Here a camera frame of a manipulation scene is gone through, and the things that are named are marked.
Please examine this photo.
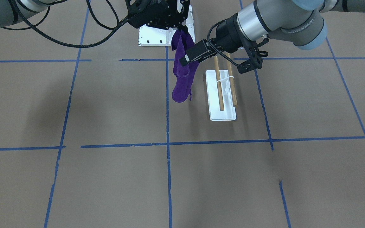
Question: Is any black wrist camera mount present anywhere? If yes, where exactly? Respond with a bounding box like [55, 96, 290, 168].
[237, 36, 269, 74]

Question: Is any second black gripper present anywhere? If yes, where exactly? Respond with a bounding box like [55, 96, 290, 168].
[125, 0, 191, 31]

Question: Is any purple towel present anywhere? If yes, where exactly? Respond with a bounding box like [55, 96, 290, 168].
[171, 30, 199, 103]

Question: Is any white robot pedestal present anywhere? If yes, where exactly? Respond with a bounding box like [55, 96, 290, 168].
[138, 5, 195, 47]

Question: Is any wooden rack rod front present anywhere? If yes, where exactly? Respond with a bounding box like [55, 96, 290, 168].
[214, 56, 225, 111]

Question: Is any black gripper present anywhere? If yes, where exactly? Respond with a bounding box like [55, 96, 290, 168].
[179, 16, 242, 67]

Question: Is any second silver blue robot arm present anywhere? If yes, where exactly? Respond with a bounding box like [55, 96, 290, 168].
[0, 0, 59, 28]

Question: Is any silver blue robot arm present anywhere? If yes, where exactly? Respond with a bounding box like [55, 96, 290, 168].
[126, 0, 365, 72]

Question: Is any white rack base tray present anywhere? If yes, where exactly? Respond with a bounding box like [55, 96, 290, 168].
[205, 70, 237, 121]

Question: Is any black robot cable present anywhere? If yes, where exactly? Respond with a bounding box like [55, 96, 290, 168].
[8, 0, 132, 48]

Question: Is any wooden rack rod back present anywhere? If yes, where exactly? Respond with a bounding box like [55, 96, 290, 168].
[227, 61, 238, 108]

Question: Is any wooden rack rod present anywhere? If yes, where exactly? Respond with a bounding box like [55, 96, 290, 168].
[227, 61, 238, 108]
[214, 56, 225, 111]

